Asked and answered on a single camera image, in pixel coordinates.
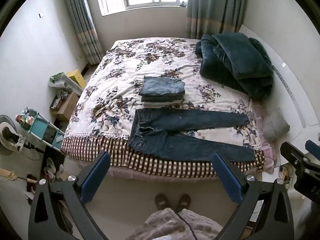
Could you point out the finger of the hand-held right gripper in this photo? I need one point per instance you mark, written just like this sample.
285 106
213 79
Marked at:
296 156
313 148

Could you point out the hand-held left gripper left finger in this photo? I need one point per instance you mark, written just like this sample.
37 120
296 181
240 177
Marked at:
96 177

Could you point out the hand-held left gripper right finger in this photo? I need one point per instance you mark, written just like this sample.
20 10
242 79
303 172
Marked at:
226 180

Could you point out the dark blue jeans pants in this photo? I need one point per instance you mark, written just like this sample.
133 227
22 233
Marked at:
187 122

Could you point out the grey pillow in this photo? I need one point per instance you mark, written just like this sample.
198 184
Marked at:
275 126

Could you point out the pair of white shoes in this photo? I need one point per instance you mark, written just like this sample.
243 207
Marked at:
51 167

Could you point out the person's right brown slipper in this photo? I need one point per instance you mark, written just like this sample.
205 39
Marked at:
183 202

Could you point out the person's brown slipper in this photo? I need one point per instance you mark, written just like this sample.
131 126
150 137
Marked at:
163 202
183 202

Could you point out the white headboard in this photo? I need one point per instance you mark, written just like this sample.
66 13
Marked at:
295 92

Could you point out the person's left brown slipper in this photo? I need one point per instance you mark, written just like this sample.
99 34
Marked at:
163 202

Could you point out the teal storage rack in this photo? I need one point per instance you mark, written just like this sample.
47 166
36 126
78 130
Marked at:
40 127

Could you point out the cardboard box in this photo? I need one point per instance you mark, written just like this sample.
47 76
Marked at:
66 107

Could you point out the person's fleece robe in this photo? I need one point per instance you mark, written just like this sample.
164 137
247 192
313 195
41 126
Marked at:
162 226

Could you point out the standing fan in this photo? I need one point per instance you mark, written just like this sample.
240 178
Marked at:
8 137

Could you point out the yellow box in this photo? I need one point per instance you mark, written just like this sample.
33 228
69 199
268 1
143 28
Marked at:
77 77

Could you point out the green and white plastic bag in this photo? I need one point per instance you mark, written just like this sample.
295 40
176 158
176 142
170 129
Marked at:
58 80

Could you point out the stack of folded jeans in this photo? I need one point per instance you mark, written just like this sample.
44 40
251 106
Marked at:
161 87

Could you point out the dark green blanket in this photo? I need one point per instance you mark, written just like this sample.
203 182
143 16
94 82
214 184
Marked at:
237 60

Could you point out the floral bed cover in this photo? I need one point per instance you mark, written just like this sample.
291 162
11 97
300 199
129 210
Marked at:
120 62

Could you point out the grey-blue curtain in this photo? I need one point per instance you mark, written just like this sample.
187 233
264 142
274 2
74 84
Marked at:
212 7
82 22

